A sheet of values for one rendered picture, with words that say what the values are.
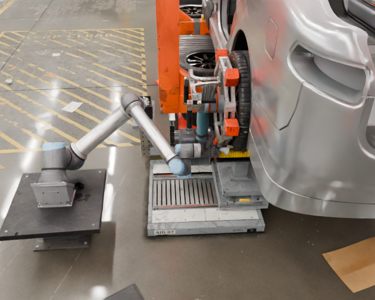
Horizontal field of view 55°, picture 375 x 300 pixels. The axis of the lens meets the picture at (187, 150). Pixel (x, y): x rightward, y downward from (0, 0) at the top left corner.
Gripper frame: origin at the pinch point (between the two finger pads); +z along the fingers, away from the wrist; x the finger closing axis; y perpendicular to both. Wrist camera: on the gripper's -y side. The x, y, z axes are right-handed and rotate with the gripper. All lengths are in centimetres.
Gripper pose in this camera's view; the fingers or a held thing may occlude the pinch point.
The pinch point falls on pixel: (231, 146)
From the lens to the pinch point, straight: 237.3
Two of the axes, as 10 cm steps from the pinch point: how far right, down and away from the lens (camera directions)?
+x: 0.5, -1.6, -9.9
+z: 10.0, -0.3, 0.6
